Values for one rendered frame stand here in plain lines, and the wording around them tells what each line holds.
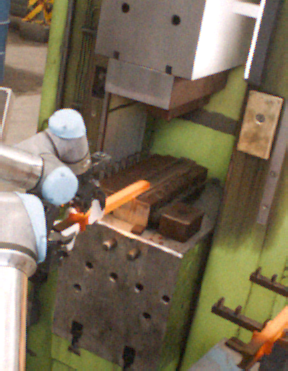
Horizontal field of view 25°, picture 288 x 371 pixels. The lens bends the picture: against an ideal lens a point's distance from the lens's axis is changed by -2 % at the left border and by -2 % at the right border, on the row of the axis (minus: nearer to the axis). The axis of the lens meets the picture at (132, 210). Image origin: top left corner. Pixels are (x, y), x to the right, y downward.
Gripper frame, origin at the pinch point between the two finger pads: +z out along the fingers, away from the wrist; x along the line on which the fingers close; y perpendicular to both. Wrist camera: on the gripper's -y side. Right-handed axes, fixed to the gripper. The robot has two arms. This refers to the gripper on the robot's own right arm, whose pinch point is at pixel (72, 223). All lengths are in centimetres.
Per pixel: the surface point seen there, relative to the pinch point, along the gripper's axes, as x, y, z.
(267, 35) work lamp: 27, -51, 38
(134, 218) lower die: 3.5, 6.8, 27.7
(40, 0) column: -426, 40, 564
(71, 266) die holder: -11.4, 26.4, 21.9
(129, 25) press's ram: -7, -46, 27
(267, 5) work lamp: 25, -58, 37
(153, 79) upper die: 2.1, -33.7, 27.3
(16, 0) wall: -489, 53, 596
